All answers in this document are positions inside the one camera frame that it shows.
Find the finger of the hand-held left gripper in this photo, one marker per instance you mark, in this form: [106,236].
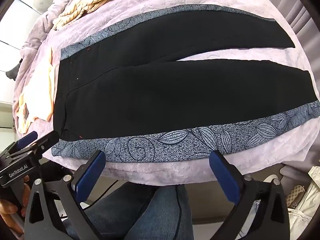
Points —
[28,139]
[47,140]

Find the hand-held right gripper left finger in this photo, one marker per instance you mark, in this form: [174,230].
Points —
[90,169]

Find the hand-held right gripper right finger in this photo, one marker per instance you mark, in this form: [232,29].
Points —
[224,176]

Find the black pants with floral stripe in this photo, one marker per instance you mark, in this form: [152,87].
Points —
[150,100]

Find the person's left hand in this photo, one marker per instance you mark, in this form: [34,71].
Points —
[6,208]

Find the plain cream garment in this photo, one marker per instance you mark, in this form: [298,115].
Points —
[42,100]

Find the person's legs in blue jeans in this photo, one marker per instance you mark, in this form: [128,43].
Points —
[140,212]

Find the small dark object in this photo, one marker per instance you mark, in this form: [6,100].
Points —
[13,72]

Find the beige patterned bag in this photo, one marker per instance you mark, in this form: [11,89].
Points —
[295,194]

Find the white plastic bag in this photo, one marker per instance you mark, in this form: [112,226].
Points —
[308,205]

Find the cream striped garment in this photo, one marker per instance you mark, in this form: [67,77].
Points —
[82,7]

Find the purple plush blanket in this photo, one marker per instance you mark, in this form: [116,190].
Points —
[175,7]

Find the grey curtain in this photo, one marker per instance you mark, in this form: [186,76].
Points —
[300,12]

